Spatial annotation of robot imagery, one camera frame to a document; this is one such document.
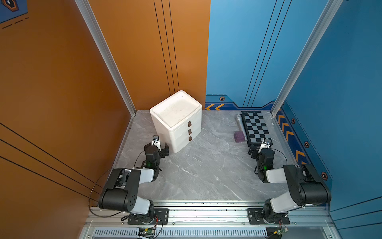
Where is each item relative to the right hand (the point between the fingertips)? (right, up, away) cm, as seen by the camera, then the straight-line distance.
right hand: (259, 145), depth 93 cm
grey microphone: (-8, +17, +18) cm, 26 cm away
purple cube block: (-11, +5, +6) cm, 14 cm away
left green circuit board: (-64, -39, -22) cm, 78 cm away
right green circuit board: (0, -37, -24) cm, 44 cm away
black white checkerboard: (+2, +12, +13) cm, 18 cm away
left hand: (-64, +3, 0) cm, 64 cm away
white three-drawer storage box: (-51, +16, -10) cm, 55 cm away
